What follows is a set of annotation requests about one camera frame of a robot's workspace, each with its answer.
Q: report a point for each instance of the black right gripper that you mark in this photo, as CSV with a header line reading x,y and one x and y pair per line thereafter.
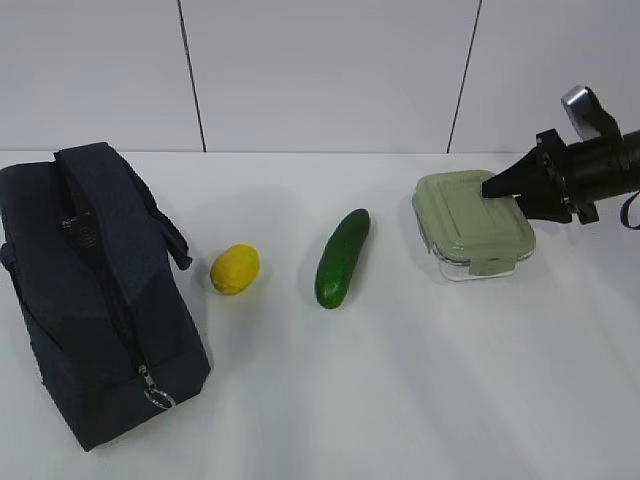
x,y
548,177

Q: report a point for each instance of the glass container with green lid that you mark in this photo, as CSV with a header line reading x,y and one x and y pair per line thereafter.
x,y
471,237

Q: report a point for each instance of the green cucumber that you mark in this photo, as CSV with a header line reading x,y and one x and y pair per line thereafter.
x,y
340,257

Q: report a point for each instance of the yellow lemon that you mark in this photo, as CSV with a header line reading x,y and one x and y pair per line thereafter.
x,y
235,269

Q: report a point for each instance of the dark navy insulated lunch bag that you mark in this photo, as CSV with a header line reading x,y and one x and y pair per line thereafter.
x,y
91,258

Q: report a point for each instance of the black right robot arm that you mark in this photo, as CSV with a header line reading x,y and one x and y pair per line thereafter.
x,y
613,168

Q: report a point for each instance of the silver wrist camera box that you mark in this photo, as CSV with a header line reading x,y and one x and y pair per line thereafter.
x,y
584,112

